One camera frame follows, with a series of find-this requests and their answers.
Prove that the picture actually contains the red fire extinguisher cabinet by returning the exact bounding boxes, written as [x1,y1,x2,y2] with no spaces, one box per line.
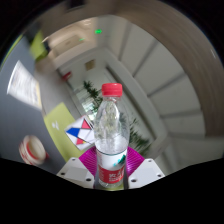
[61,71,73,82]

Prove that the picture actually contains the framed wall picture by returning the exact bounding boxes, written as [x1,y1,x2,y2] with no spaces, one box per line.
[84,59,97,72]

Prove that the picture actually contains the lime green chair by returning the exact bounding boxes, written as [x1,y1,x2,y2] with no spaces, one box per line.
[29,30,48,63]

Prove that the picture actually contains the group of potted green plants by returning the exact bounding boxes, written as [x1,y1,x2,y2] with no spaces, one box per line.
[82,79,152,156]

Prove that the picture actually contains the large lime green table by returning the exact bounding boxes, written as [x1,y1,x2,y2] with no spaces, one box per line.
[43,102,98,164]

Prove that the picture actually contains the red and white mug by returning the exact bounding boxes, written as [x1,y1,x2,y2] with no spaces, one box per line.
[18,134,50,166]

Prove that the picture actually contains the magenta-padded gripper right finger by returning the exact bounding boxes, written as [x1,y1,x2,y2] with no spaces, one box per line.
[124,146,166,190]

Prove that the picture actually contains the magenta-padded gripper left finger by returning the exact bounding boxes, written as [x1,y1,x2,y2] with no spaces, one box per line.
[56,146,100,190]

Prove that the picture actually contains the white box with coloured triangles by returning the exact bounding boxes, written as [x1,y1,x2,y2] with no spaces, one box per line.
[64,114,96,151]

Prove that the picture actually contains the red-capped clear water bottle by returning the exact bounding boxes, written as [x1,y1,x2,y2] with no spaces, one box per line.
[93,83,131,190]

